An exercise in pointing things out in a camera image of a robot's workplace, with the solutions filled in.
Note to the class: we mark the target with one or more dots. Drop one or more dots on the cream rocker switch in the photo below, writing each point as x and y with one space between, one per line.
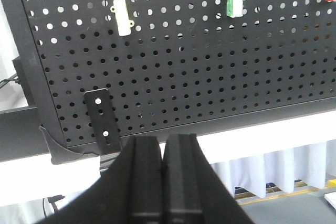
120 10

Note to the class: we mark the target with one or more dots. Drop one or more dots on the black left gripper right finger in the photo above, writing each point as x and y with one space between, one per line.
192 192

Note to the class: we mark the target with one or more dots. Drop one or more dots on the black box on desk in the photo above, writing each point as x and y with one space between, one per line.
20 133

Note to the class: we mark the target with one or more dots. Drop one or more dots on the left black clamp bracket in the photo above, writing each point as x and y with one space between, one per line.
104 126

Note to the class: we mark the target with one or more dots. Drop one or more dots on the grey curtain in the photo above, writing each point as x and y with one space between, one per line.
309 163

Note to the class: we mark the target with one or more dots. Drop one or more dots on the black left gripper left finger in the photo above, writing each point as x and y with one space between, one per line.
129 191

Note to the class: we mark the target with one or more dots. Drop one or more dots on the black perforated pegboard panel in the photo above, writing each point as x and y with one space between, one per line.
186 67

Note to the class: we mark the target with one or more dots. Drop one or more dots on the white standing desk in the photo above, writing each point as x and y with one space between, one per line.
35 177

